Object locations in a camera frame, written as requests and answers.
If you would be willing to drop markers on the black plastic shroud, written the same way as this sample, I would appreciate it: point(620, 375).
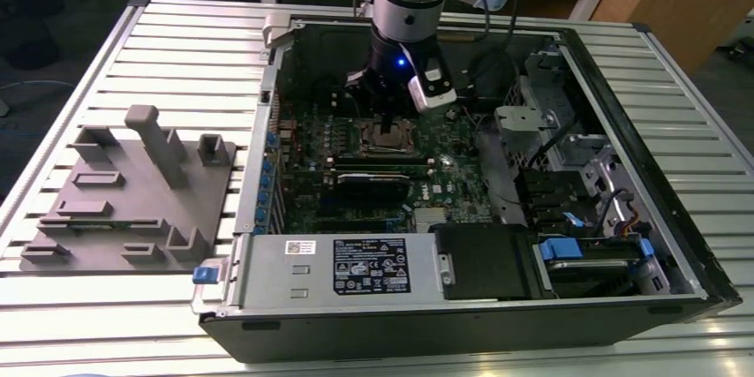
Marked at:
point(489, 262)

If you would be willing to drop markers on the grey plastic parts rack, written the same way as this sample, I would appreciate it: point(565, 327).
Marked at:
point(147, 218)

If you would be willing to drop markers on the black PC case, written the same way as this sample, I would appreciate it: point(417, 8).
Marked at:
point(413, 337)

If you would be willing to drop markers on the grey metal bracket with hole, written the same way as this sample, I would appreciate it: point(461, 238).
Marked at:
point(521, 118)

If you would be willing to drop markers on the silver chipset heatsink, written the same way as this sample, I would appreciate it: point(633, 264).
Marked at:
point(430, 220)

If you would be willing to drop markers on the silver metal disk bay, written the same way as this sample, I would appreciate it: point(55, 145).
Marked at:
point(606, 160)

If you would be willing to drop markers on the silver power supply with label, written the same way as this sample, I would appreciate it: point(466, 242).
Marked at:
point(277, 275)

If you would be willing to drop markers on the black graphics card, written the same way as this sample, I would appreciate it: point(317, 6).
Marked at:
point(374, 187)

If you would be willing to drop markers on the hard disk in blue carrier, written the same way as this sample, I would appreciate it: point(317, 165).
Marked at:
point(562, 249)

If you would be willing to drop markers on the round silver capacitor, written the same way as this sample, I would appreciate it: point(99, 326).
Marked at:
point(454, 114)

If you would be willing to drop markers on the green motherboard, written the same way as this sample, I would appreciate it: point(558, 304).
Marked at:
point(465, 183)

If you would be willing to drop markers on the small grey wrist camera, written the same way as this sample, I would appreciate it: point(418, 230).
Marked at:
point(357, 78)

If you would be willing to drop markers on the perforated metal drive cage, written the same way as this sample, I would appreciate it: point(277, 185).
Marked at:
point(550, 94)

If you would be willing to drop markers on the blue plastic latch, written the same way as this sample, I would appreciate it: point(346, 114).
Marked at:
point(204, 275)

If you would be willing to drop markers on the silver CPU with green edge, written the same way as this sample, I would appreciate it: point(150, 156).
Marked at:
point(402, 136)

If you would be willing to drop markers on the green RAM stick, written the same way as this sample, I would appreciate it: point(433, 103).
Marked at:
point(98, 224)

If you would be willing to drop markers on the black RAM slot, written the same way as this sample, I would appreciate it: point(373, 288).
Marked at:
point(377, 158)

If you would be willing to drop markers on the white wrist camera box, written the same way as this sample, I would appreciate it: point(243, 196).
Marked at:
point(433, 94)

